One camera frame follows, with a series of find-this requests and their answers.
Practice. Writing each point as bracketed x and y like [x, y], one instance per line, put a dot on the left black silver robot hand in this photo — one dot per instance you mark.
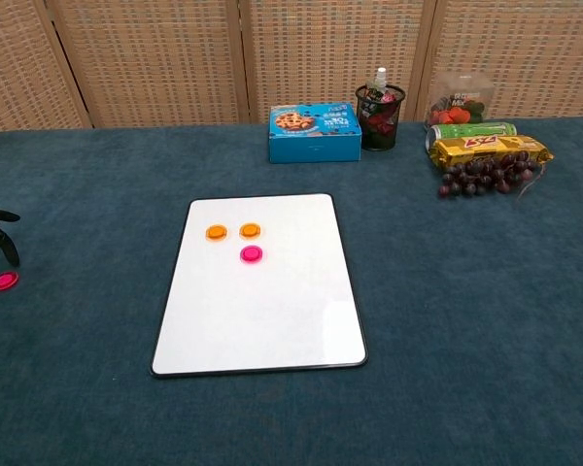
[0, 232]

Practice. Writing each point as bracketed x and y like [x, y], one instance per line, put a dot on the round orange magnet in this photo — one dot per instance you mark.
[216, 232]
[250, 231]

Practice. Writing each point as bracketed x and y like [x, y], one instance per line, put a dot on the round pink magnet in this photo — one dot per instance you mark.
[5, 281]
[251, 254]

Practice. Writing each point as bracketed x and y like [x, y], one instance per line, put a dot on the woven wooden folding screen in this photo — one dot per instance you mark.
[150, 58]

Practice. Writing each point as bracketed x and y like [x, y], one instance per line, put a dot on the white magnetic board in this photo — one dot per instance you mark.
[257, 310]

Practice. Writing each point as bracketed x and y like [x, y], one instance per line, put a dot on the blue cookie box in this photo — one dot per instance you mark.
[316, 145]

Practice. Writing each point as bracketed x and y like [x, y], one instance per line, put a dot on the black mesh pen cup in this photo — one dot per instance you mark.
[381, 140]

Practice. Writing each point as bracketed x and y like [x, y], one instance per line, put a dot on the red black snack pouch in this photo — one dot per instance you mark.
[386, 97]

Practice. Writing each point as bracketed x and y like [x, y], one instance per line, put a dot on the small white spray bottle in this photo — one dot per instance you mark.
[380, 75]

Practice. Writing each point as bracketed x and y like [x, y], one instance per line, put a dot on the blue carpet table cover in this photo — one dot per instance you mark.
[466, 291]

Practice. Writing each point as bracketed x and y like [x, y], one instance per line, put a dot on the dark purple grape bunch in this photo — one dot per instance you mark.
[471, 182]

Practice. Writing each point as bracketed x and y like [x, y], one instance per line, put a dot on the green drink can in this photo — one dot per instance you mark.
[466, 131]

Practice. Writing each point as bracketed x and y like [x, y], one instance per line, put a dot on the clear plastic fruit box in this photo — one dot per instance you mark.
[459, 97]

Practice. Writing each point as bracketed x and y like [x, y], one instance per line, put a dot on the yellow biscuit packet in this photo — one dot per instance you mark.
[486, 148]

